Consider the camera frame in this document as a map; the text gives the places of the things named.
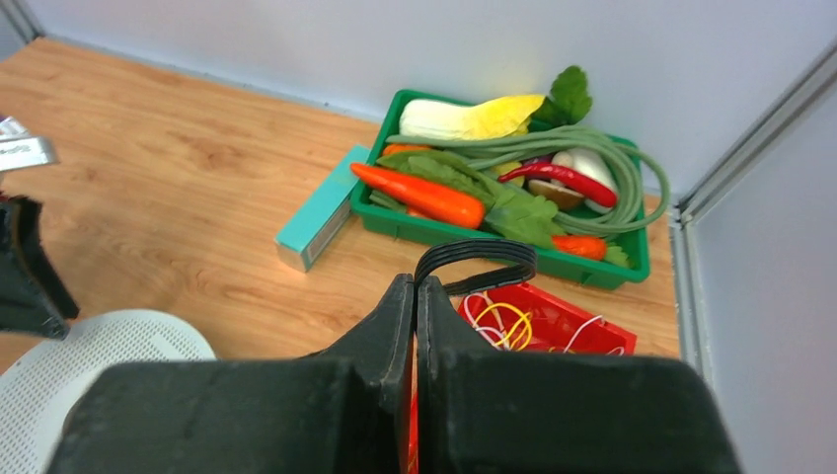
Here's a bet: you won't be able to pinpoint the toy napa cabbage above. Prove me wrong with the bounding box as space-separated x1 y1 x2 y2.
399 95 546 141

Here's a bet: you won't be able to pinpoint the green toy long beans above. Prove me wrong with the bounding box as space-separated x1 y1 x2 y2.
385 125 670 238

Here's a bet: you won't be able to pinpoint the small orange toy carrot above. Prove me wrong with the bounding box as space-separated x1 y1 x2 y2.
552 235 631 269

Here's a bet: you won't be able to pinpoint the black ribbon cable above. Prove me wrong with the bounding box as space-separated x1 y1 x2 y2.
414 238 538 297

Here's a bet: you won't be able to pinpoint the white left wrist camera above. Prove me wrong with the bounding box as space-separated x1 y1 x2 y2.
1 116 59 174

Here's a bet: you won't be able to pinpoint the red plastic cable bin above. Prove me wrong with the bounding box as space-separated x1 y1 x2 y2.
408 280 639 474

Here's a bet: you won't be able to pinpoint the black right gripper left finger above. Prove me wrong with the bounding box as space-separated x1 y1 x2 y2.
47 274 415 473

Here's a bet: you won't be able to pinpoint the yellow thin wires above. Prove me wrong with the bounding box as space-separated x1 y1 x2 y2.
472 301 534 352

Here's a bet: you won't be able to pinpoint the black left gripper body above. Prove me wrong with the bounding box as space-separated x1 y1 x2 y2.
1 196 79 340

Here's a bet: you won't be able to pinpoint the teal rectangular box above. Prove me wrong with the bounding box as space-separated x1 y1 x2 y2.
274 145 370 273

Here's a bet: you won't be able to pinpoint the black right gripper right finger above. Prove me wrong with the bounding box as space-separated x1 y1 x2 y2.
417 277 742 473

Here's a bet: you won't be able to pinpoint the white perforated cable spool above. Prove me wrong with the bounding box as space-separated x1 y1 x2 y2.
1 309 215 473

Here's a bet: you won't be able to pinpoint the green toy leafy sprig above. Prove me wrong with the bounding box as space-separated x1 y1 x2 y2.
531 65 593 126

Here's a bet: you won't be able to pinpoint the green toy lettuce leaf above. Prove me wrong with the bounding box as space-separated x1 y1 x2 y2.
376 150 567 250

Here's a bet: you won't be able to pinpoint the white thin wires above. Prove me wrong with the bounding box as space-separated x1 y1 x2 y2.
462 292 629 356

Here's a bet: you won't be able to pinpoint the red toy chili pepper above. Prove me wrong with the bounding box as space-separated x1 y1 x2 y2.
497 163 619 208

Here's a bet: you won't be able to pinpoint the white toy mushroom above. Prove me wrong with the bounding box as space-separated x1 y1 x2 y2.
525 148 619 214

